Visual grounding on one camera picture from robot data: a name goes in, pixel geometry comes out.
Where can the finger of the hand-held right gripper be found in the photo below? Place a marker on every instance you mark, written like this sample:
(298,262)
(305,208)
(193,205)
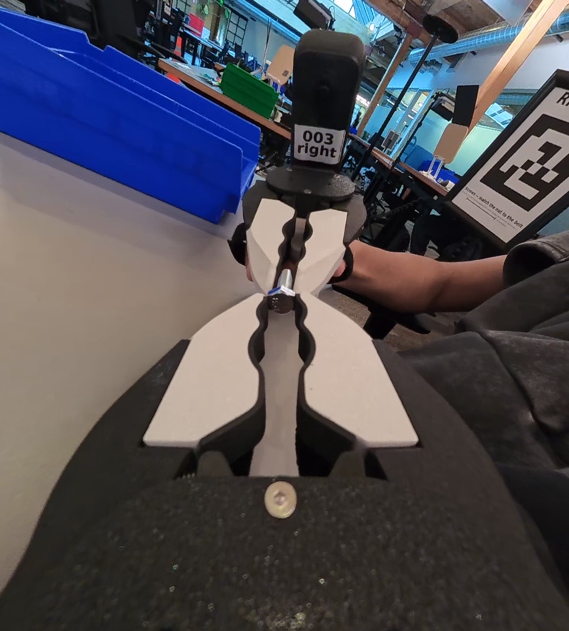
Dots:
(321,246)
(264,236)

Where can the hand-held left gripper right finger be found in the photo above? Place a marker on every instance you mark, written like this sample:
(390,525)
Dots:
(358,389)

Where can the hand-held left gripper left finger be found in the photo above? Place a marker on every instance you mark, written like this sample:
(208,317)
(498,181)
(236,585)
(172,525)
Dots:
(205,389)

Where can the medium steel bolt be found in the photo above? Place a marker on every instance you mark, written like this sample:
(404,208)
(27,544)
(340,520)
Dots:
(280,300)

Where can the blue plastic bin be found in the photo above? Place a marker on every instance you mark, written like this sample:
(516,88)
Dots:
(92,123)

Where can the person's right forearm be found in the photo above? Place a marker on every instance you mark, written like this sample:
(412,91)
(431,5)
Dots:
(452,286)

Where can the grey desk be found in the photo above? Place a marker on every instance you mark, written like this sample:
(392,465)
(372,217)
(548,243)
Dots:
(67,320)

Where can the person's right hand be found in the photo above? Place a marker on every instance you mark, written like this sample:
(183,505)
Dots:
(373,273)

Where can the wooden board stand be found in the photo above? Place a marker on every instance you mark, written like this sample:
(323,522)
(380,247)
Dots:
(280,66)
(452,140)

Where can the black studio light panel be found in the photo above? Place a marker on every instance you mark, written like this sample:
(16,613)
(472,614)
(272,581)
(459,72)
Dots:
(311,12)

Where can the stack of green bins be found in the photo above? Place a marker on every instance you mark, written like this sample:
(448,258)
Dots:
(250,91)

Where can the black light stand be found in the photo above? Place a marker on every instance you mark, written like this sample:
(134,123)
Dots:
(440,27)

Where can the wooden work table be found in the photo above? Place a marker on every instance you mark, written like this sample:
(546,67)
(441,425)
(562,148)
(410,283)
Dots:
(200,84)

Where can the black office chair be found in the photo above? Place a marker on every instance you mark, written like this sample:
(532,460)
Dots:
(116,19)

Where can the black framed marker poster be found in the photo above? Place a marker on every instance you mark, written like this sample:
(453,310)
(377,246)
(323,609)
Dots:
(536,162)

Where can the silver ceiling air duct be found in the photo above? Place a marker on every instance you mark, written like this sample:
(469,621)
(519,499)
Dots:
(491,34)

